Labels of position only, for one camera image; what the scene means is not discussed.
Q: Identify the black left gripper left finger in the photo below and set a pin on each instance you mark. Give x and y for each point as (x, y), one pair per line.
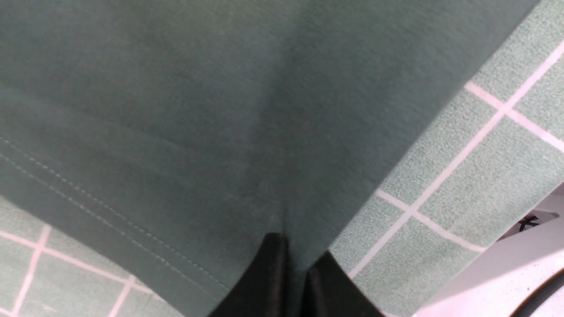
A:
(261, 290)

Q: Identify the green checked tablecloth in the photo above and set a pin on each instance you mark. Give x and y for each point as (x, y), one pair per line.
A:
(465, 205)

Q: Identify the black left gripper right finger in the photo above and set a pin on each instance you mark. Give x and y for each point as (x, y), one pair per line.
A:
(329, 292)

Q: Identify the green long-sleeved shirt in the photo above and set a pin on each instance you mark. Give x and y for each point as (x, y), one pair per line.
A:
(172, 136)

